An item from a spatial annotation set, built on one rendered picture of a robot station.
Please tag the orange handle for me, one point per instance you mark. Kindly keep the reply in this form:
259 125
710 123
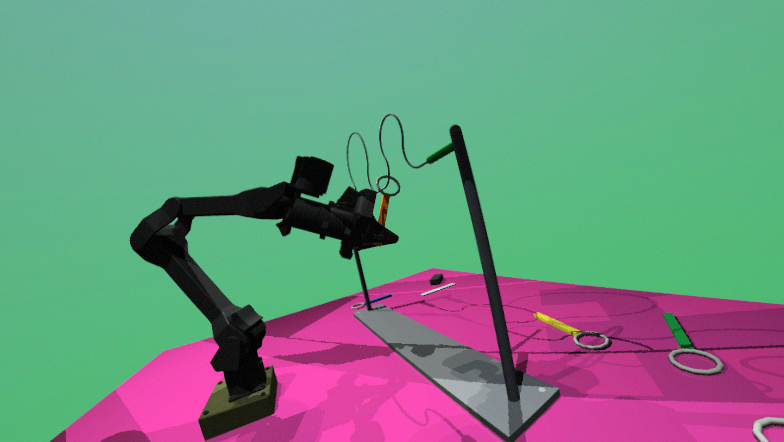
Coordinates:
385 202

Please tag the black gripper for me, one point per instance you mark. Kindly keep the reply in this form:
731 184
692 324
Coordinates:
357 228

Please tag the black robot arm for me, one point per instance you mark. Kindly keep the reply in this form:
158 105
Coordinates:
238 331

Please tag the white loop with green handle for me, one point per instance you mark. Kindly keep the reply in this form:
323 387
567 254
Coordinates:
686 346

